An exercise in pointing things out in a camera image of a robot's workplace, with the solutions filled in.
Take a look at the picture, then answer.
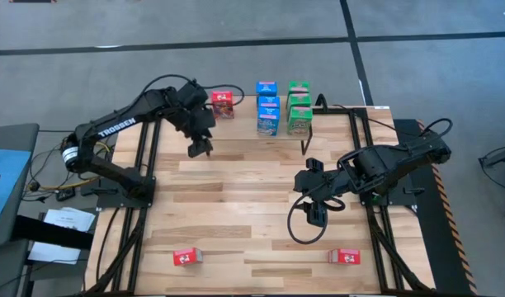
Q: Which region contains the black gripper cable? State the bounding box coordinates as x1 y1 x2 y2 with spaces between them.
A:
286 192 347 246
201 83 246 107

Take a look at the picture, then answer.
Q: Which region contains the dark grey floor device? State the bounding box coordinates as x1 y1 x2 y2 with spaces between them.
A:
478 144 505 169

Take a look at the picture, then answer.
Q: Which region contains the green Apple Jacks cereal box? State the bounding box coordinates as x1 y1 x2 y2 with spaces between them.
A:
286 92 313 109
286 106 314 136
287 80 311 95

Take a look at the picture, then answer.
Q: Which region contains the white paper sheet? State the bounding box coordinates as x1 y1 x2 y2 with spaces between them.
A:
27 241 83 266

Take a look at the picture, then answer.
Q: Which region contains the wooden shelf black metal frame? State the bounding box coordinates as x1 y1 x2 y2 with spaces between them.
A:
198 90 314 157

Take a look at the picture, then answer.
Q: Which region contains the white paper booklet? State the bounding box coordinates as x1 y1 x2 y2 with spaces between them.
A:
43 206 97 233

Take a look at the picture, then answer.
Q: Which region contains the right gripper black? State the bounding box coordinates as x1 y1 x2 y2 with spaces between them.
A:
294 158 340 228

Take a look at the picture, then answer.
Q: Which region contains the blue Rice Krispies cereal box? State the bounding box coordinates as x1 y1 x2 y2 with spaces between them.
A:
257 95 281 109
256 106 281 137
255 80 279 97

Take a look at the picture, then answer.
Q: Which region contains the small black controller box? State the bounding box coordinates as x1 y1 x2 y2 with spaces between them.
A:
55 188 77 202

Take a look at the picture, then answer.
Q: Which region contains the red Froot Loops cereal box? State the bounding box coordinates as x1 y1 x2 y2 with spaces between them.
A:
210 90 236 120
172 247 204 267
328 247 362 266

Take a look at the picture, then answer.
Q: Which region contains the grey side table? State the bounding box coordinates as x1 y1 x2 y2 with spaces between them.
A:
0 122 41 297

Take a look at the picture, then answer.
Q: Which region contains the blue mat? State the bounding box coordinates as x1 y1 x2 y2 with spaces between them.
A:
0 148 33 233

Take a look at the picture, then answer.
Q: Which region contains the yellow extension cable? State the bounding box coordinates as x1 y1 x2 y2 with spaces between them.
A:
29 141 112 191

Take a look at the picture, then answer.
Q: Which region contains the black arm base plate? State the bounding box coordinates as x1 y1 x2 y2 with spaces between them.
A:
357 181 427 208
96 177 157 209

